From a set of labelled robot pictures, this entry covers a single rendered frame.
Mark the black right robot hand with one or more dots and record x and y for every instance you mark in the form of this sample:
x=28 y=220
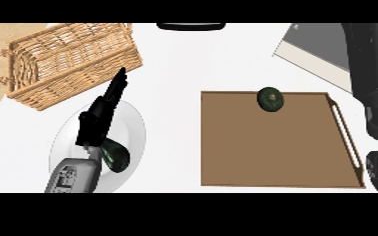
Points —
x=374 y=171

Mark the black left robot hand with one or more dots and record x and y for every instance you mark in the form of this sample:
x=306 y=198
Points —
x=98 y=120

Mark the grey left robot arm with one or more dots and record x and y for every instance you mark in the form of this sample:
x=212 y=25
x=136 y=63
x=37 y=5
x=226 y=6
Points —
x=74 y=176

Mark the tan wicker tiered basket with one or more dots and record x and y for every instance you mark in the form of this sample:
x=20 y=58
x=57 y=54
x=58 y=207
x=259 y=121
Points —
x=74 y=53

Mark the brown rectangular tray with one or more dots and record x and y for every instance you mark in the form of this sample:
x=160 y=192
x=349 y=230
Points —
x=275 y=146

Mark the white round plate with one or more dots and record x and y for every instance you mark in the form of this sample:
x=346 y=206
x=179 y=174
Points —
x=130 y=130

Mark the dark green avocado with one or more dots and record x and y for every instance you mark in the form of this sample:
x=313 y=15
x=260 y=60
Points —
x=117 y=156

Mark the dark green round fruit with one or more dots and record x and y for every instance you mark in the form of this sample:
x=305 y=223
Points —
x=271 y=99

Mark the black glossy appliance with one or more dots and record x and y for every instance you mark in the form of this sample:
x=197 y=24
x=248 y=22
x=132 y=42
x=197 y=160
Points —
x=364 y=63

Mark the black oval object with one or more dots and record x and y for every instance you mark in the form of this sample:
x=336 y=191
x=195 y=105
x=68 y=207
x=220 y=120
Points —
x=191 y=26

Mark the grey panel with pale edge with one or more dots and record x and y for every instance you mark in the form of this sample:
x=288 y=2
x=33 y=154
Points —
x=319 y=46

